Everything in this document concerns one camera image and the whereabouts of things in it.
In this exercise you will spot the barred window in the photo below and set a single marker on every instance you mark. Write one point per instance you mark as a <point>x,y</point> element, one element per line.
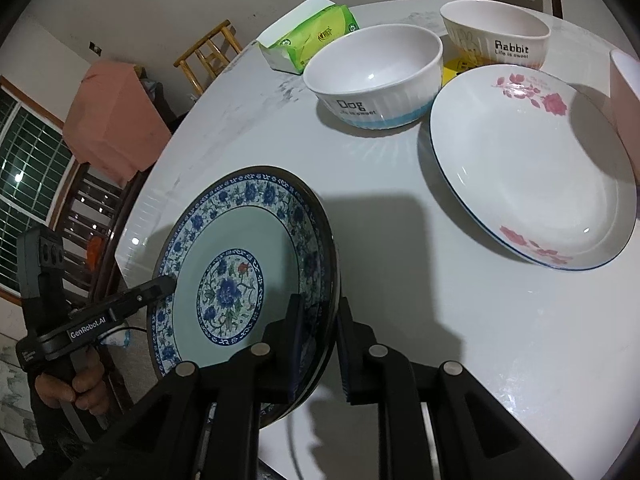
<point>30,160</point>

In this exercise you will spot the yellow round warning sticker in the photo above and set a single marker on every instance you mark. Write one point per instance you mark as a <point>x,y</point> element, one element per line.
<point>457,70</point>

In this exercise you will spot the wall switch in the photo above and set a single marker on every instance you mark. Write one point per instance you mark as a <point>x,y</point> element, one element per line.
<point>95,48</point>

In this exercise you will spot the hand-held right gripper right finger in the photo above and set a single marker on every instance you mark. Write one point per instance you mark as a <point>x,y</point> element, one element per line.
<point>345,360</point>

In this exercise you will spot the white bowl with blue base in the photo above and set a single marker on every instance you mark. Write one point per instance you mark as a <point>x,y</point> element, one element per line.
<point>370,60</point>

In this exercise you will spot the white plate with pink flowers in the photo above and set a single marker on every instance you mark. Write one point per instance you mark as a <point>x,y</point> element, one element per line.
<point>525,170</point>

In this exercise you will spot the green tissue pack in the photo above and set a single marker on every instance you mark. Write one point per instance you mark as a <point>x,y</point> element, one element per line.
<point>310,42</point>

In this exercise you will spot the white bowl with pink base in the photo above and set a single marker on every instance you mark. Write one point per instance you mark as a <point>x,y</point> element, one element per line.
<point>500,50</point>

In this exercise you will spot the blue floral plate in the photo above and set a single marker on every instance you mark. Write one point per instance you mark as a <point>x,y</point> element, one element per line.
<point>225,240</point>

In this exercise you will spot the person's left hand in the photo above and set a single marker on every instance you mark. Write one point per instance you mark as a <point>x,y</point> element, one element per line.
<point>87,380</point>

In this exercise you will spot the bamboo chair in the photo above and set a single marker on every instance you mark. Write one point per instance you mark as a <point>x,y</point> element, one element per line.
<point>210,50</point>

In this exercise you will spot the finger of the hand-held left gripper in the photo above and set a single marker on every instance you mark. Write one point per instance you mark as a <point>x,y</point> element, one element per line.
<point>150,292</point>

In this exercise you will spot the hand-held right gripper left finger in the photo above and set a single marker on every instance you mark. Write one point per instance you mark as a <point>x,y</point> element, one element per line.
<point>296,350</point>

